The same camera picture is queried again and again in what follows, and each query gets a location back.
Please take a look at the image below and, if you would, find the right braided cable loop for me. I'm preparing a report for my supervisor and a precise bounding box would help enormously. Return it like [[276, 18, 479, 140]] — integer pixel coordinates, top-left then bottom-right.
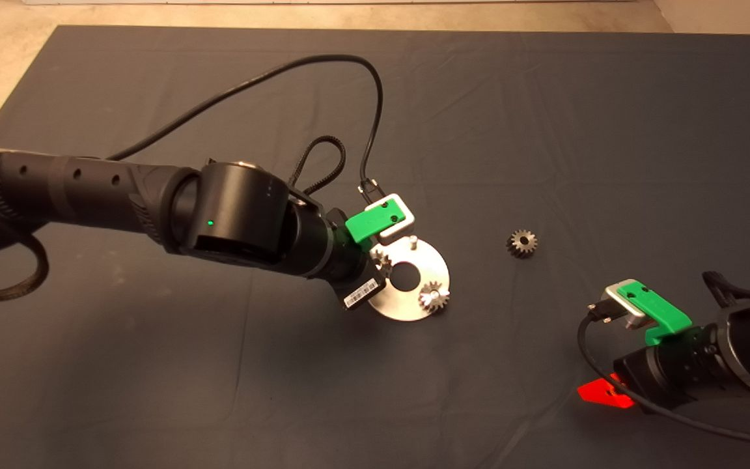
[[702, 270, 750, 311]]

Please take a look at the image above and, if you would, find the left silver camera box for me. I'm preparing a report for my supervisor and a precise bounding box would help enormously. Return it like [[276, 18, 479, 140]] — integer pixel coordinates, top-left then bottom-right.
[[365, 193, 415, 239]]

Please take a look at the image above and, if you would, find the left smooth black camera cable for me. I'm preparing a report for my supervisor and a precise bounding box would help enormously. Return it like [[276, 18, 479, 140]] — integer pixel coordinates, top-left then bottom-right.
[[107, 54, 385, 203]]

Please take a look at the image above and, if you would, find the right green camera mount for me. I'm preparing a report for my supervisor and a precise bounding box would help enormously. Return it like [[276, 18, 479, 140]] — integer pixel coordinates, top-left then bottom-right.
[[617, 280, 693, 347]]

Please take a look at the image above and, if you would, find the dark grey table cloth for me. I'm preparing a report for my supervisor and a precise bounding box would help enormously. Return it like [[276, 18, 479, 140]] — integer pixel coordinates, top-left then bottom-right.
[[0, 25, 750, 469]]

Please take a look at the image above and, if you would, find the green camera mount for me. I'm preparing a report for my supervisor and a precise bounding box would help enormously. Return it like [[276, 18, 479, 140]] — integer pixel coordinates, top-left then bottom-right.
[[345, 199, 408, 246], [617, 280, 693, 347]]

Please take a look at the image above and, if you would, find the silver camera box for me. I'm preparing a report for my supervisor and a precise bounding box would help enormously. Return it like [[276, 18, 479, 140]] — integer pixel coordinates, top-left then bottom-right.
[[365, 193, 415, 239], [603, 279, 646, 330]]

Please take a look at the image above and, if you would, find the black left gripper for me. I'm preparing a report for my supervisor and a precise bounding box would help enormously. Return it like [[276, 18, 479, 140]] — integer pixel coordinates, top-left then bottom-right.
[[322, 208, 389, 312]]

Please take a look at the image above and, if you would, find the left green camera mount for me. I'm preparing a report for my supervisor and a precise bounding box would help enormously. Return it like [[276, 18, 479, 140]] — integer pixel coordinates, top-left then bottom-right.
[[345, 199, 408, 246]]

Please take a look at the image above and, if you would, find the smooth black camera cable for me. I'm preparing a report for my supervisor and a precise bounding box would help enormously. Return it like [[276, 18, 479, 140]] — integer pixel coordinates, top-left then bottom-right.
[[107, 54, 385, 203], [577, 302, 750, 450]]

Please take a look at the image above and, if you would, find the right silver camera box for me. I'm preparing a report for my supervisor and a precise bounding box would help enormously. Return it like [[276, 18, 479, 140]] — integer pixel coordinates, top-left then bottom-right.
[[603, 279, 646, 330]]

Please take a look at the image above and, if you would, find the round metal carrier plate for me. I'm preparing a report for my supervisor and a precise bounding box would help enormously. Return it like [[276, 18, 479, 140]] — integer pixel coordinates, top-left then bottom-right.
[[368, 234, 451, 321]]

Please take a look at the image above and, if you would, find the left thin braided cable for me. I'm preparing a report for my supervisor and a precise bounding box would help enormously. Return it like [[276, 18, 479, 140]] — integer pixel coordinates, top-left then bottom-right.
[[289, 135, 348, 196]]

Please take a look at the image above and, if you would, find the right smooth black camera cable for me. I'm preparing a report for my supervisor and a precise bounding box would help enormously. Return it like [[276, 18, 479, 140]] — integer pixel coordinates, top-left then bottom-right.
[[577, 302, 750, 450]]

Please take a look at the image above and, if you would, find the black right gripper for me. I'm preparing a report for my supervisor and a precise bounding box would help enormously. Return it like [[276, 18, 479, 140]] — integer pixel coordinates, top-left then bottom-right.
[[577, 328, 730, 415]]

